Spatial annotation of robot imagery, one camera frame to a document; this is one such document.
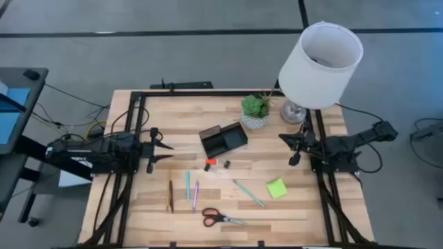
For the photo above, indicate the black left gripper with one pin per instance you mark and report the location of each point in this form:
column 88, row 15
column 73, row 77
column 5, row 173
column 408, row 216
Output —
column 147, row 151

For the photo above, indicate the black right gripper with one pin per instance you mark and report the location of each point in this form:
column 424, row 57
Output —
column 308, row 142

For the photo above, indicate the green sticky note pad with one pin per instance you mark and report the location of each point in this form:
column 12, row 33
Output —
column 277, row 188

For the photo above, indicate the yellow pencil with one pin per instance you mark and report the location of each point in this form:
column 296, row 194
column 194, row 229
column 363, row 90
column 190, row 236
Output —
column 168, row 193

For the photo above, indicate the teal pen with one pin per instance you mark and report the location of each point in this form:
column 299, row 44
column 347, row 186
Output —
column 188, row 185
column 249, row 193

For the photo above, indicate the dark brown pencil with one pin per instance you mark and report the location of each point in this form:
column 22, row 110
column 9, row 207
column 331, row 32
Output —
column 171, row 198

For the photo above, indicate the black binder clip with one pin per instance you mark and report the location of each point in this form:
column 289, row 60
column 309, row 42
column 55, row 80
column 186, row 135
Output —
column 226, row 164
column 207, row 168

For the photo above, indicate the orange eraser block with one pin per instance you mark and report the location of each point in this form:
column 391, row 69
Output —
column 210, row 161

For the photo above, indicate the purple pen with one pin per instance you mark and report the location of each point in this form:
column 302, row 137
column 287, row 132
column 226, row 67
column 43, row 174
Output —
column 196, row 195

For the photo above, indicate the red and black scissors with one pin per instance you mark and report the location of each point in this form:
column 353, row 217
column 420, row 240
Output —
column 221, row 218

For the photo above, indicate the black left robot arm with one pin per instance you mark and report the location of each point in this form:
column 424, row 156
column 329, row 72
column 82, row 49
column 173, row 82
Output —
column 86, row 152

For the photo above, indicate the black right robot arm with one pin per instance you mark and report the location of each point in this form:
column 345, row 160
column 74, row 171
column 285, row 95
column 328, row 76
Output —
column 346, row 145

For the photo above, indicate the black mesh desk organizer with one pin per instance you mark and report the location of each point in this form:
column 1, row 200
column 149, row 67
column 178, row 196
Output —
column 225, row 140

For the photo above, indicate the green succulent in patterned pot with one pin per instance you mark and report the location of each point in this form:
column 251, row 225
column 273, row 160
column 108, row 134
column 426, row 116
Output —
column 254, row 107

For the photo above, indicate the white shade silver table lamp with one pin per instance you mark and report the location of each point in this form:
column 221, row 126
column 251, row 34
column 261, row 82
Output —
column 311, row 79

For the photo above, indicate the black mounting bar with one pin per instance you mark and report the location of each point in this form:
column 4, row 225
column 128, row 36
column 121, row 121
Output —
column 190, row 85

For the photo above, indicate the white paper sheet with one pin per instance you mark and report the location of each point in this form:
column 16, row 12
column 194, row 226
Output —
column 69, row 180

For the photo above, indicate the gray side desk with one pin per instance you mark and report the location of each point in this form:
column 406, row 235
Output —
column 38, row 103

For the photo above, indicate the black caster wheel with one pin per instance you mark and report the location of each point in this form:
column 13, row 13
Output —
column 33, row 222

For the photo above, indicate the black computer mouse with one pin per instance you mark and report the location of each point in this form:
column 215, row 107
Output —
column 32, row 74

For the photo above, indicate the blue screen monitor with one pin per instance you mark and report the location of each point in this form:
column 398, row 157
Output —
column 14, row 114

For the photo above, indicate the black metal table frame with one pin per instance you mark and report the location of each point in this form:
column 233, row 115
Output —
column 207, row 93

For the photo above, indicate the black table edge bracket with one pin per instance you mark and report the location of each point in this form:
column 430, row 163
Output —
column 261, row 244
column 172, row 244

